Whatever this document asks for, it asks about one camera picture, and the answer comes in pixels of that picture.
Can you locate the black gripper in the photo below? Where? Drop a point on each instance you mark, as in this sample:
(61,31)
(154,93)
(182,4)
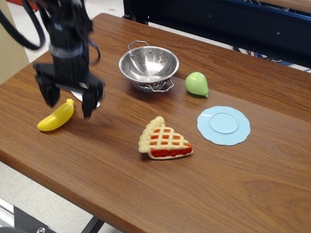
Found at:
(67,70)

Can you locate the yellow toy banana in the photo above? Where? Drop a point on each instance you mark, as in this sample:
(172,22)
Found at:
(58,118)

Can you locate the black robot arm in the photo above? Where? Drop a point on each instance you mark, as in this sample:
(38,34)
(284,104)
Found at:
(68,26)

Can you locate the steel colander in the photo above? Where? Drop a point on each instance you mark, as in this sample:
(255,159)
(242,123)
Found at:
(149,68)

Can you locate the beige cardboard panel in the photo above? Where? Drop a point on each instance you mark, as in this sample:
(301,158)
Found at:
(13,56)

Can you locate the toy cherry pie slice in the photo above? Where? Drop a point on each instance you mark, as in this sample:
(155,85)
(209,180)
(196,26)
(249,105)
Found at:
(161,142)

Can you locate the red box on floor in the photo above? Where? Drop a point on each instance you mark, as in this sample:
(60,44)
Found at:
(19,2)

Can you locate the green toy pear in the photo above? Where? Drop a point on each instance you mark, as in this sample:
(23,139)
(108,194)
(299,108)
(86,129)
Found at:
(196,83)

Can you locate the light blue toy plate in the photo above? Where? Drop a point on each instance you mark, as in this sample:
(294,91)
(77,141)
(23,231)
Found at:
(223,125)

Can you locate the yellow handled toy knife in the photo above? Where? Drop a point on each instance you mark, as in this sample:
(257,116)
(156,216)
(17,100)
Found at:
(79,95)

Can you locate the black table leg frame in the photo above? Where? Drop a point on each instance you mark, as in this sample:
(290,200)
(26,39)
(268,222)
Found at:
(15,220)

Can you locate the dark blue metal frame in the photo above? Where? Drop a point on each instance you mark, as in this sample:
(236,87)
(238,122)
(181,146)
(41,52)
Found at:
(276,28)

